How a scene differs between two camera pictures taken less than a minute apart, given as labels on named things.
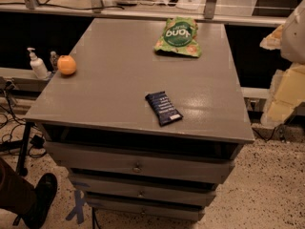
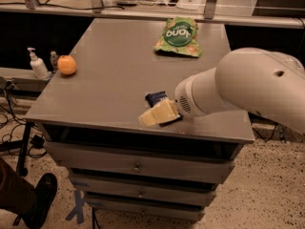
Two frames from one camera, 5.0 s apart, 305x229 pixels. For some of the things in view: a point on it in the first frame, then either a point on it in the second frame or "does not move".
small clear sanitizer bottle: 53,60 does not move
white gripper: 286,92 → 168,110
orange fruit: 67,64 does not move
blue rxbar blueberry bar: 162,108 does not move
